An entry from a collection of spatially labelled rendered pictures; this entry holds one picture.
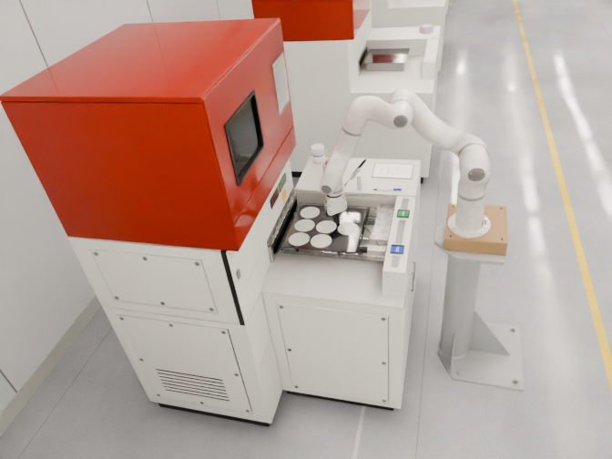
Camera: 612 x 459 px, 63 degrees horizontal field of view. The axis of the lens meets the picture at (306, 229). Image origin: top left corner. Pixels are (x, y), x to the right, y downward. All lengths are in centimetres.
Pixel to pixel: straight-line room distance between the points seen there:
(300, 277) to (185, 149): 90
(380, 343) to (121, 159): 133
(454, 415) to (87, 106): 219
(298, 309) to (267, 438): 80
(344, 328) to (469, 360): 96
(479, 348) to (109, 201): 210
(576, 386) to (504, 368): 35
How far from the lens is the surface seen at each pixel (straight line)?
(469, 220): 235
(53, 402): 335
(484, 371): 297
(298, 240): 235
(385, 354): 236
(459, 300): 266
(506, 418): 285
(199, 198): 174
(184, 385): 268
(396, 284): 211
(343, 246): 229
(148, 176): 178
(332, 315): 223
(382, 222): 245
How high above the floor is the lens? 236
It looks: 37 degrees down
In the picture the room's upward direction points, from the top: 7 degrees counter-clockwise
